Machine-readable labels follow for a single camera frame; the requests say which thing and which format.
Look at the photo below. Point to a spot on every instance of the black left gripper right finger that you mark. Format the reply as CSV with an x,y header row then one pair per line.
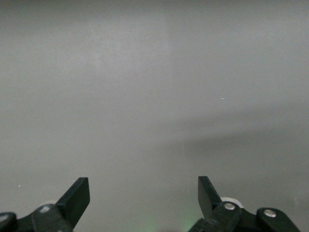
x,y
207,198

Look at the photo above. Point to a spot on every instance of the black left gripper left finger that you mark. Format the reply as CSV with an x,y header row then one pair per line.
x,y
72,203

